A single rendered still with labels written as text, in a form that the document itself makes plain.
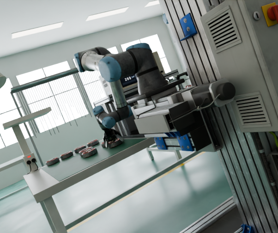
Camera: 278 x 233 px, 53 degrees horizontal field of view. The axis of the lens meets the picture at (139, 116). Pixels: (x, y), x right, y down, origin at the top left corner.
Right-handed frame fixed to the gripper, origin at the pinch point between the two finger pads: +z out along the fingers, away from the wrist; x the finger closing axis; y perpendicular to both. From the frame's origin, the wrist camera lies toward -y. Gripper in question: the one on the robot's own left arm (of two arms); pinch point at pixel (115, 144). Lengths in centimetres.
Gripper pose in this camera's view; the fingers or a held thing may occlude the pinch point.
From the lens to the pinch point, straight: 205.1
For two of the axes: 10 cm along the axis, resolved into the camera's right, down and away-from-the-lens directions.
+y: 2.1, 5.3, -8.2
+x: 9.3, -3.7, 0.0
